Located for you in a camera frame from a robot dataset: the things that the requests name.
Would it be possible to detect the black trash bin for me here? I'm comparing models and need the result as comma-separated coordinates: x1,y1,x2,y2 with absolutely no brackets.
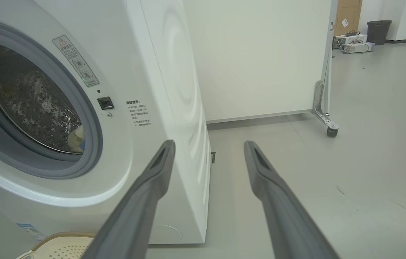
367,20,392,46

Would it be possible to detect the grey warning sticker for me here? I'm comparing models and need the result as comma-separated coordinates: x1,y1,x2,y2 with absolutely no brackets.
53,35,100,87

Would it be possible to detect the white front-load washing machine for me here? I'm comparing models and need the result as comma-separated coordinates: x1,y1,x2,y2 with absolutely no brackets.
0,0,212,245

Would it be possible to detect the black door lock socket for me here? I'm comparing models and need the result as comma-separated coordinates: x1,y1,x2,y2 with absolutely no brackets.
97,96,114,110

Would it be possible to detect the cream bear print garment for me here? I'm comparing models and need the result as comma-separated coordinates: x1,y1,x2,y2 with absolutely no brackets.
68,124,86,153

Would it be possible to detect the steel washing machine drum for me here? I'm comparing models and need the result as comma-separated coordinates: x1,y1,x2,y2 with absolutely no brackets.
0,43,85,154

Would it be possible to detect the printed text notice label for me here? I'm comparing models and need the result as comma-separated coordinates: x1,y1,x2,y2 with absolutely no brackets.
126,101,153,127

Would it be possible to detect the round filter cover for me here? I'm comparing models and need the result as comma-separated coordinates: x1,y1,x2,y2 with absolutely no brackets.
149,225,183,243

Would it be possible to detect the grey flat device box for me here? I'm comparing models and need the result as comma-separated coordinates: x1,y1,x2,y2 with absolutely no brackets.
341,42,375,54

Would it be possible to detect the white perforated box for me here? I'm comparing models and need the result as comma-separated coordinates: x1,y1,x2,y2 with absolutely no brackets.
334,34,368,49

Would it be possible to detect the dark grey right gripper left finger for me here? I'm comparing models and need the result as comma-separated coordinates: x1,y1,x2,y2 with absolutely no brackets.
82,140,176,259

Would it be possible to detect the blue energy label sticker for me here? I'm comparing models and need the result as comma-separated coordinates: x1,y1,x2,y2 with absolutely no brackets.
16,223,47,241

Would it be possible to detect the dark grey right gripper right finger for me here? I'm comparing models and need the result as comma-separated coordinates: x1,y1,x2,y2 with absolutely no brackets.
243,140,340,259

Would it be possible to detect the cream perforated laundry basket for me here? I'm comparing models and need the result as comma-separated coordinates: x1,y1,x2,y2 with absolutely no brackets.
16,232,97,259

